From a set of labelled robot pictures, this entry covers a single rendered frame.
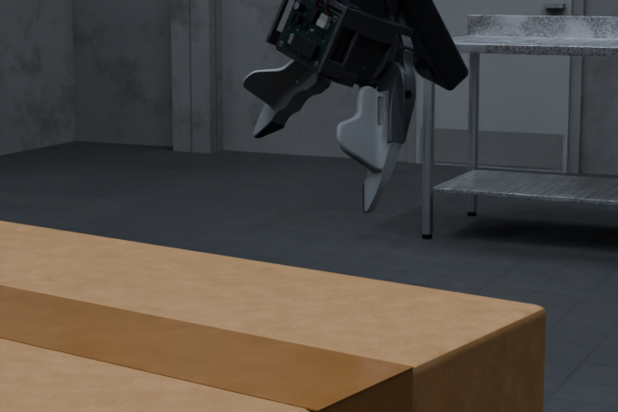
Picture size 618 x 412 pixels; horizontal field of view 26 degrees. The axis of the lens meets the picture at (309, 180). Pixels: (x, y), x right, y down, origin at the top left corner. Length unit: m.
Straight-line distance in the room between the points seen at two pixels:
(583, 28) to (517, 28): 0.33
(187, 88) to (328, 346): 8.91
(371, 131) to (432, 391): 0.59
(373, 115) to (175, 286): 0.51
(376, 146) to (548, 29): 5.79
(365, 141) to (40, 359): 0.60
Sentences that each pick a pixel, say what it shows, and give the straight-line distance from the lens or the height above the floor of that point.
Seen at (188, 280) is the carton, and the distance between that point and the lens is 0.52.
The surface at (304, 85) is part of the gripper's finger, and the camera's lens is 1.08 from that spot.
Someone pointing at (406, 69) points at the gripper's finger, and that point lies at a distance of 1.01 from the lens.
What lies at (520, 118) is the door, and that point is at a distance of 8.54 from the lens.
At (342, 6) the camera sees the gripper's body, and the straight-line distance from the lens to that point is 0.98.
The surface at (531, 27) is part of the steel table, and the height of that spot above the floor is 0.97.
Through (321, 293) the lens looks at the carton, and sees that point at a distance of 0.50.
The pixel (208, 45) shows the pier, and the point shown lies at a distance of 9.22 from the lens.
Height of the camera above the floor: 1.24
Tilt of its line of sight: 9 degrees down
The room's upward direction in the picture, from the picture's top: straight up
